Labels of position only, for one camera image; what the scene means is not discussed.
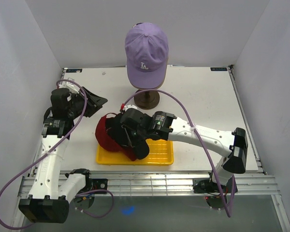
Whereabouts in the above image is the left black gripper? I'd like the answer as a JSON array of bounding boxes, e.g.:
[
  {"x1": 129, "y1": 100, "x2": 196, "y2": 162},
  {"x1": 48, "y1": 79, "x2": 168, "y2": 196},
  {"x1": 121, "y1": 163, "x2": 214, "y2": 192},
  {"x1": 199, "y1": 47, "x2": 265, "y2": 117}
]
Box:
[{"x1": 67, "y1": 86, "x2": 107, "y2": 119}]

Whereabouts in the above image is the black cap red trim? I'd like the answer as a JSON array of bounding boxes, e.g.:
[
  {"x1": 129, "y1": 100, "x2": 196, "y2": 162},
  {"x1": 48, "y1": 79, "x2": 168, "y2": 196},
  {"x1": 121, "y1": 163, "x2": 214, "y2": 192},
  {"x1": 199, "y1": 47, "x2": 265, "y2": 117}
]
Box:
[{"x1": 104, "y1": 114, "x2": 149, "y2": 161}]

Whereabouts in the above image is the purple LA cap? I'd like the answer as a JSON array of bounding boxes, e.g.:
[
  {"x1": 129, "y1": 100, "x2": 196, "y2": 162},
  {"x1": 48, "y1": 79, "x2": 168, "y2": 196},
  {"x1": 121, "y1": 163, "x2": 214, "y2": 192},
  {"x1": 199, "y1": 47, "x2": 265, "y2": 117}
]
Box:
[{"x1": 125, "y1": 22, "x2": 169, "y2": 89}]

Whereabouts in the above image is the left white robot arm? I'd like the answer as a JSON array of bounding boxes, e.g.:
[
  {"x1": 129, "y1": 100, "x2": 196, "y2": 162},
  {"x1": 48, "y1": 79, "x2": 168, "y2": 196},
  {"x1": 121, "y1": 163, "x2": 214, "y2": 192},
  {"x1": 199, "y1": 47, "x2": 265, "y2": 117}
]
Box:
[{"x1": 18, "y1": 87, "x2": 108, "y2": 223}]

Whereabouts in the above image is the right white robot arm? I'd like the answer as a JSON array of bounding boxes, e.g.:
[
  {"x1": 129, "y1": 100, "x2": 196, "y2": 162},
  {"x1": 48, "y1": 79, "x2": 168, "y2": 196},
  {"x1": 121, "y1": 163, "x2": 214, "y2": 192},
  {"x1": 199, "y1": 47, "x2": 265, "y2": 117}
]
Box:
[{"x1": 120, "y1": 108, "x2": 248, "y2": 192}]

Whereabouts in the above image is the dark wooden mannequin stand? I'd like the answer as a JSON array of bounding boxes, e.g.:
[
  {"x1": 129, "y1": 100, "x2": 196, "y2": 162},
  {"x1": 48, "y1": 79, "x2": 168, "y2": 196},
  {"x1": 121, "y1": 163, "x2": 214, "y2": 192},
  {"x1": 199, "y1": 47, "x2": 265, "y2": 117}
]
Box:
[{"x1": 133, "y1": 89, "x2": 160, "y2": 110}]

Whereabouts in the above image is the yellow plastic tray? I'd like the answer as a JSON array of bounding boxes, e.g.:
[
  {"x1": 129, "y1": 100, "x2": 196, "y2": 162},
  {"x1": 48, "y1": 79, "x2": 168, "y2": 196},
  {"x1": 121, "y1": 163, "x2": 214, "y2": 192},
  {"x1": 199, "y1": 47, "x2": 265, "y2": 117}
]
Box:
[{"x1": 96, "y1": 139, "x2": 174, "y2": 166}]

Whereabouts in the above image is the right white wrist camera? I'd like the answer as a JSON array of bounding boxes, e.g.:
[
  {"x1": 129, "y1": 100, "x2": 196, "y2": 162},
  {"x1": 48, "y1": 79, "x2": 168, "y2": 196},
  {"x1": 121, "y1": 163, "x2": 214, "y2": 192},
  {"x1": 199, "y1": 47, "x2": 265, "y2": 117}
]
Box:
[{"x1": 120, "y1": 103, "x2": 138, "y2": 113}]

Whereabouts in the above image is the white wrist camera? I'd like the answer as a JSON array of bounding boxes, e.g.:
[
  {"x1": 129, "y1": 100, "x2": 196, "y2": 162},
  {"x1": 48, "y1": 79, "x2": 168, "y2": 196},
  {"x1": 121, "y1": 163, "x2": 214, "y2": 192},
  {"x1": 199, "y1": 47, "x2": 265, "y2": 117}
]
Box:
[
  {"x1": 120, "y1": 103, "x2": 138, "y2": 113},
  {"x1": 56, "y1": 78, "x2": 80, "y2": 94}
]

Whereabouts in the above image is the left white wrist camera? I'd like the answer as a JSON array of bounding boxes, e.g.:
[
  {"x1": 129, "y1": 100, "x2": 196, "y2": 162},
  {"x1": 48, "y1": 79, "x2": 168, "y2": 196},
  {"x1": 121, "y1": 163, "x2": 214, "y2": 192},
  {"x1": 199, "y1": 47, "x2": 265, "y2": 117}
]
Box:
[{"x1": 56, "y1": 78, "x2": 80, "y2": 94}]

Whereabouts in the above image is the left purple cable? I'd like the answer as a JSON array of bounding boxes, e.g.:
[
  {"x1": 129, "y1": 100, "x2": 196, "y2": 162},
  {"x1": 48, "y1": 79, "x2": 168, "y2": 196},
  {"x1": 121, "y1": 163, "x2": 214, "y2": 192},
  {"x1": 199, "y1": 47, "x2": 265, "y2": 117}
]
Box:
[{"x1": 0, "y1": 79, "x2": 114, "y2": 230}]

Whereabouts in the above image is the purple cable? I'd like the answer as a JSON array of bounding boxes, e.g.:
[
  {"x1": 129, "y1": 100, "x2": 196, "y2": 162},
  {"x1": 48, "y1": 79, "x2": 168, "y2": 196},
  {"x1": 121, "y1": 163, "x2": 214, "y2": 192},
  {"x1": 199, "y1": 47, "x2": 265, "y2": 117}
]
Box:
[
  {"x1": 0, "y1": 79, "x2": 114, "y2": 230},
  {"x1": 124, "y1": 89, "x2": 236, "y2": 218}
]

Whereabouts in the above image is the aluminium frame rail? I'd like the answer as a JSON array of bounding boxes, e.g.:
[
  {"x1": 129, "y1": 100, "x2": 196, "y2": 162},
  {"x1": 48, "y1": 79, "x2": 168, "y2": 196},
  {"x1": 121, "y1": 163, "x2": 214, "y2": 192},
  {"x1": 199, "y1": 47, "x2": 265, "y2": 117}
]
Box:
[{"x1": 18, "y1": 65, "x2": 281, "y2": 197}]

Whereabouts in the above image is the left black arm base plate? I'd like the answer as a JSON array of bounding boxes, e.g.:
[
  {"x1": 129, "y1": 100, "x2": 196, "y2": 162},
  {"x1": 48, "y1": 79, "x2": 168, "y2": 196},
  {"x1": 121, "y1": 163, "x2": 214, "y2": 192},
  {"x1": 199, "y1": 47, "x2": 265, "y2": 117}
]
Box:
[{"x1": 86, "y1": 178, "x2": 108, "y2": 194}]

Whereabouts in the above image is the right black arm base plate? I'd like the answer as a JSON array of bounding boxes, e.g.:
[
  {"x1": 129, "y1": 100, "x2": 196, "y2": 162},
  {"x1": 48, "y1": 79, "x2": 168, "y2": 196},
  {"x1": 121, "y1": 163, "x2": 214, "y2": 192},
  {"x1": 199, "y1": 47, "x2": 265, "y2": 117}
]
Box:
[{"x1": 192, "y1": 178, "x2": 232, "y2": 195}]

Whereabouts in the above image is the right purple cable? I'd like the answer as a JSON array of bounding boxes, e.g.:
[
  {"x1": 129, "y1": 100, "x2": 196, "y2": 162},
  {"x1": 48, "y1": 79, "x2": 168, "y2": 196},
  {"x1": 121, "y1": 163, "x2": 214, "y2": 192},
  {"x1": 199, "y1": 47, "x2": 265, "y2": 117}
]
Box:
[{"x1": 124, "y1": 89, "x2": 236, "y2": 218}]

